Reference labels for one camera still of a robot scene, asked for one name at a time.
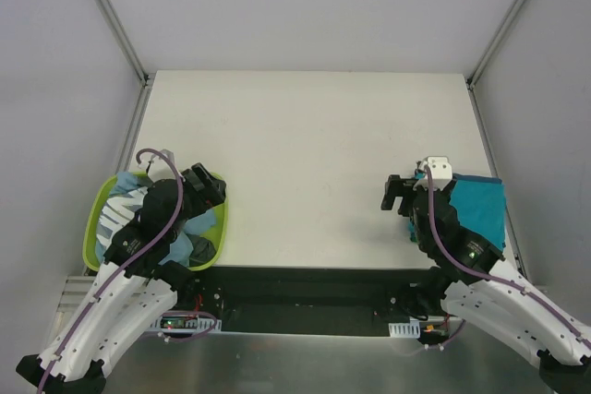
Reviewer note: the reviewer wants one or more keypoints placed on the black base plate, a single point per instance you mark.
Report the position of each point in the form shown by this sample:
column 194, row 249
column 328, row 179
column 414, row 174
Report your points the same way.
column 333, row 302

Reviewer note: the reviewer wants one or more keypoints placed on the light blue t-shirt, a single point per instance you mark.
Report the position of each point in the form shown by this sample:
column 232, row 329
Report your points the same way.
column 123, row 200

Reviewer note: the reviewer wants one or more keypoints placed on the white cable duct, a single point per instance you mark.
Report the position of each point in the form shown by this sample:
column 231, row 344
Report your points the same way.
column 405, row 330
column 191, row 324

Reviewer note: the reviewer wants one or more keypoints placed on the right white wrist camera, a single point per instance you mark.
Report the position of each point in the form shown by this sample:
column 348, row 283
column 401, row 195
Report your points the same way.
column 440, row 169

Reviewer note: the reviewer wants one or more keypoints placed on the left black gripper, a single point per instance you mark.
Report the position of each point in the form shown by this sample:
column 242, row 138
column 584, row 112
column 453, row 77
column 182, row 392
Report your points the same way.
column 208, row 183

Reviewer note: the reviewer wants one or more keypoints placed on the left white cable duct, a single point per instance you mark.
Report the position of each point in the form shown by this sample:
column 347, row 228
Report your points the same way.
column 191, row 324

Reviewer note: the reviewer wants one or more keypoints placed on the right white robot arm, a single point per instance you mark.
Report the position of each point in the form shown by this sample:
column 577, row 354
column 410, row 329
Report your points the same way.
column 460, row 228

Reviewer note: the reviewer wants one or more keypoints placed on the aluminium frame post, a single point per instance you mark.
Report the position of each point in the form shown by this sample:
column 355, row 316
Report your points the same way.
column 126, row 46
column 502, row 31

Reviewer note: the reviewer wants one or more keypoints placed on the dark grey t-shirt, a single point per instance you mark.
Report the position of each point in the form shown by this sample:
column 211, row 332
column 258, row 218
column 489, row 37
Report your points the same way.
column 203, row 254

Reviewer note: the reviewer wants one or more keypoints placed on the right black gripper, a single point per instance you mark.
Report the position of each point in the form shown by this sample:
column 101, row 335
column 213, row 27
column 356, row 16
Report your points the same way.
column 402, row 193

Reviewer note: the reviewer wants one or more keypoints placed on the right aluminium frame post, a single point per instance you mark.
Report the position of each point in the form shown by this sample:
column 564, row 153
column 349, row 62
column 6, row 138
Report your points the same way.
column 502, row 31

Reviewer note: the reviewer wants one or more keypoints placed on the right white cable duct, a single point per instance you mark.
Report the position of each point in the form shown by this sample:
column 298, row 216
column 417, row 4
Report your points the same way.
column 405, row 330

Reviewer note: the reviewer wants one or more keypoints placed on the folded teal t-shirt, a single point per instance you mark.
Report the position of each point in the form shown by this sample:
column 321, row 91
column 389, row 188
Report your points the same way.
column 480, row 204

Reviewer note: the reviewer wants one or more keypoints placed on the left aluminium frame post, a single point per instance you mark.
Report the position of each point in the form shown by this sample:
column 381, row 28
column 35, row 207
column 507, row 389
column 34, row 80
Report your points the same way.
column 126, row 46

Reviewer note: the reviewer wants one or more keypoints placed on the green plastic basket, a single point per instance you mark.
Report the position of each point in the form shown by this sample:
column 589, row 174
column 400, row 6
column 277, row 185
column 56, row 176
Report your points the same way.
column 215, row 234

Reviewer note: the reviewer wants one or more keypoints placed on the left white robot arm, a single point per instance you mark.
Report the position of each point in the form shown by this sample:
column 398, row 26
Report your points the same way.
column 149, row 238

